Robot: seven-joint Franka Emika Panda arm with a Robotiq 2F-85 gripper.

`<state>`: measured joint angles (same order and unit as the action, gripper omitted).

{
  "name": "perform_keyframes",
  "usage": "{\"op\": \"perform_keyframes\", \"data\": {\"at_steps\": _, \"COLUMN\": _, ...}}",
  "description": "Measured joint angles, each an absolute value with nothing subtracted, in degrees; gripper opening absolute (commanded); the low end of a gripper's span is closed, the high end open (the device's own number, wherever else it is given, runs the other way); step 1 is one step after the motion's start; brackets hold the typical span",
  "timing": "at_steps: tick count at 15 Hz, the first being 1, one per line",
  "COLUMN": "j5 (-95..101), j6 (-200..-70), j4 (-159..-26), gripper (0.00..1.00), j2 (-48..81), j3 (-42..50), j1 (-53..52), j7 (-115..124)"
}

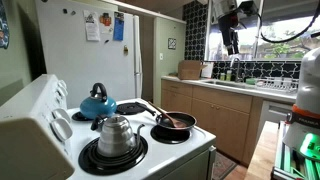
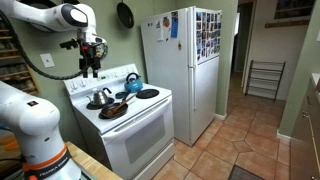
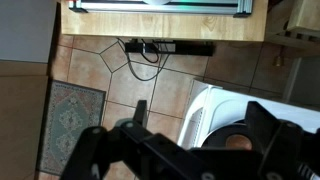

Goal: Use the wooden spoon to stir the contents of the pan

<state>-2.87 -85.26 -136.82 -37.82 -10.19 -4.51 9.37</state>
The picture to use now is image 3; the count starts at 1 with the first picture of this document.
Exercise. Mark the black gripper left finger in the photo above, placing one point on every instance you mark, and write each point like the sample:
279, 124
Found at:
100, 150

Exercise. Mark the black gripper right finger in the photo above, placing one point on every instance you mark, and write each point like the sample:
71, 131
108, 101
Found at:
286, 150

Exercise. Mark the patterned floor rug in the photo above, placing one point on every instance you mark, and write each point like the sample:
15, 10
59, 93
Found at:
71, 126

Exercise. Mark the white electric stove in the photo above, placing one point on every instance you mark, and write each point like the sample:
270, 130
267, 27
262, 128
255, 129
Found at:
226, 106

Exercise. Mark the brown wooden kitchen cabinets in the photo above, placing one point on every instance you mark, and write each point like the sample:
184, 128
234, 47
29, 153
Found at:
20, 126

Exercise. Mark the small brass bell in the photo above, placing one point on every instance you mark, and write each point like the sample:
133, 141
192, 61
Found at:
278, 61

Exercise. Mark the light wooden furniture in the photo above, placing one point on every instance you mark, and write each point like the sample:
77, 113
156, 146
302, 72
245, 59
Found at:
300, 20

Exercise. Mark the black power strip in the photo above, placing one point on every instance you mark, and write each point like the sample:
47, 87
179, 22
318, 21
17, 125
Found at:
186, 48

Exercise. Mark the grey dishwasher front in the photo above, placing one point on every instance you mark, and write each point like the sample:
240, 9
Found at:
26, 30

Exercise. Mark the aluminium frame rail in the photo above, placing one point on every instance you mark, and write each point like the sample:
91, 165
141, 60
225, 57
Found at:
160, 7

